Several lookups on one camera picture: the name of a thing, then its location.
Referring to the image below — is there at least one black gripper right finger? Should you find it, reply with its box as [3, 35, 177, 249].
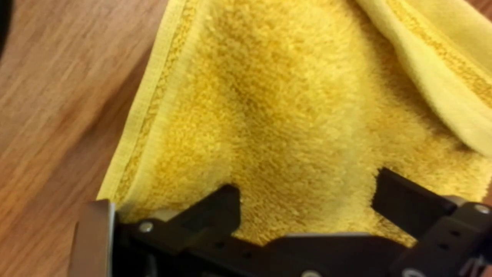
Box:
[371, 165, 492, 277]

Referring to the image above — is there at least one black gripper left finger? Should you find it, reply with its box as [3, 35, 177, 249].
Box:
[119, 182, 268, 277]

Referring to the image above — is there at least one yellow towel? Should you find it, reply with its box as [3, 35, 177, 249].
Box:
[96, 0, 492, 249]

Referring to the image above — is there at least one silver metal plate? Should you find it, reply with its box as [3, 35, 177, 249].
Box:
[68, 198, 120, 277]

